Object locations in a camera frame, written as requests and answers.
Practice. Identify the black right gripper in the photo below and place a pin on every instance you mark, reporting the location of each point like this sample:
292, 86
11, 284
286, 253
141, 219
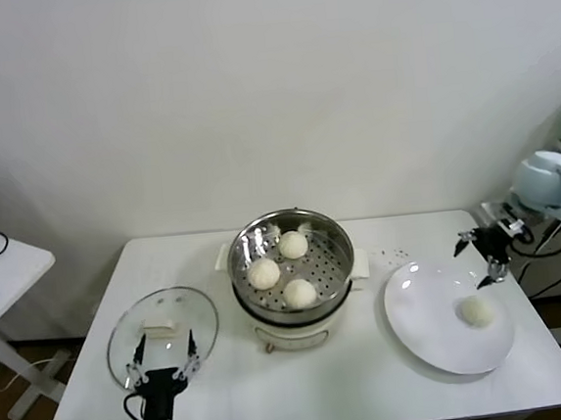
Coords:
494, 245

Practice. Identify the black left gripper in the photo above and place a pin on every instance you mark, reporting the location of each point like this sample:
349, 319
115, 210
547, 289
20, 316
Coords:
159, 390

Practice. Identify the white steamed baozi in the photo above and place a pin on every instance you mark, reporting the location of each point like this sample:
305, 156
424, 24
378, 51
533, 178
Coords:
263, 274
299, 293
477, 311
292, 244

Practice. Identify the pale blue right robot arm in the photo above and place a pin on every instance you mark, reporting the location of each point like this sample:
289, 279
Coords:
553, 181

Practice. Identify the stainless steel steamer pot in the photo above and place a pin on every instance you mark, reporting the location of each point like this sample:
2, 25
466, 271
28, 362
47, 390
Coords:
324, 265

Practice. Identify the round glass pot lid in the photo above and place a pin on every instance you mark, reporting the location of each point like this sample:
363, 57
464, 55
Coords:
171, 303

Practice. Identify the white round plate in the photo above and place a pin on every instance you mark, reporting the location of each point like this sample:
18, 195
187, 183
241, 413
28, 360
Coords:
428, 325

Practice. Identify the white electric cooker base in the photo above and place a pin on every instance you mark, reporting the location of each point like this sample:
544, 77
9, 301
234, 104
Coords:
296, 334

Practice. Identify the white side table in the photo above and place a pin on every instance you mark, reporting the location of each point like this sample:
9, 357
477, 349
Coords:
15, 262

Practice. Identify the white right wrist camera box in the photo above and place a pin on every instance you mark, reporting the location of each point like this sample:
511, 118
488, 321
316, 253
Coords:
505, 220

